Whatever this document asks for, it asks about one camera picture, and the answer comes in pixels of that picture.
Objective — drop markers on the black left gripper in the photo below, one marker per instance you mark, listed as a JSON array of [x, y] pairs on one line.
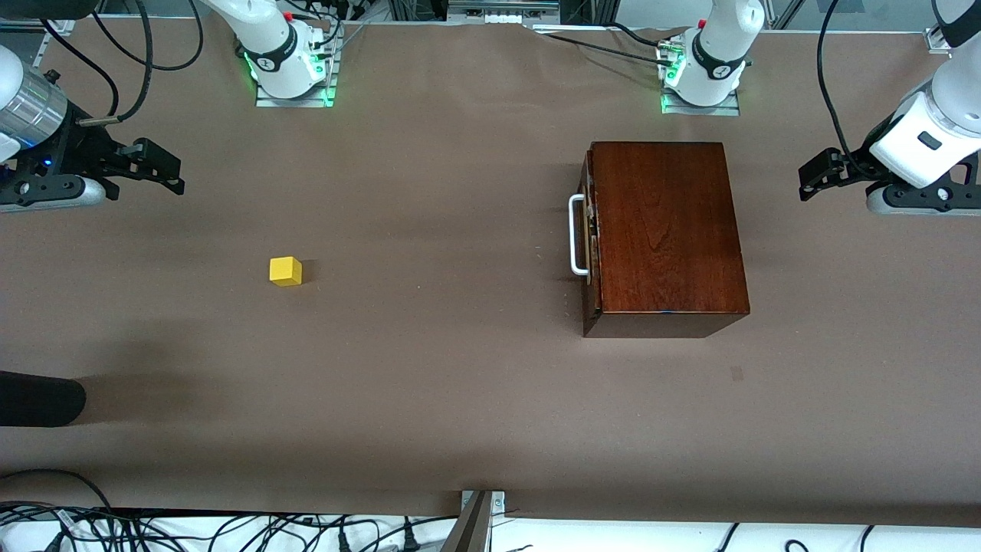
[[857, 162]]

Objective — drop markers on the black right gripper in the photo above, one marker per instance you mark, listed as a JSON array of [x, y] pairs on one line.
[[83, 149]]

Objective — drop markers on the yellow cube block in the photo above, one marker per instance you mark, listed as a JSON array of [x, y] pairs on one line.
[[285, 271]]

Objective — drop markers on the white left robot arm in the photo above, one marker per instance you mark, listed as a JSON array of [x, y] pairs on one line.
[[720, 46]]

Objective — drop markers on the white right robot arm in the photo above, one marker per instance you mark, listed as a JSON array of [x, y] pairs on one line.
[[268, 38]]

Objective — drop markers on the dark brown wooden drawer cabinet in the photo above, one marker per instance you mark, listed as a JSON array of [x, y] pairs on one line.
[[667, 230]]

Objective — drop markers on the black cylindrical object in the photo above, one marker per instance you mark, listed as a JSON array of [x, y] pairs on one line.
[[38, 399]]

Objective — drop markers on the brown table cover sheet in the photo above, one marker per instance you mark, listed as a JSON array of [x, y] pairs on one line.
[[383, 383]]

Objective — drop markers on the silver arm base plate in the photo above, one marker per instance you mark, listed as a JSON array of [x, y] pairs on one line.
[[295, 102], [701, 110]]

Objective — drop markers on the aluminium frame corner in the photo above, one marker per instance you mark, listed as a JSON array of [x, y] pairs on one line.
[[936, 40]]

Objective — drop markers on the silver aluminium rail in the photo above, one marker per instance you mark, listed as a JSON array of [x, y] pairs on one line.
[[502, 9]]

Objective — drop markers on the aluminium corner bracket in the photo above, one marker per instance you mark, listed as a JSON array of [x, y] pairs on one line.
[[498, 502]]

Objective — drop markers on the grey metal post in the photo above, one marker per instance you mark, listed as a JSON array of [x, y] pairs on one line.
[[469, 533]]

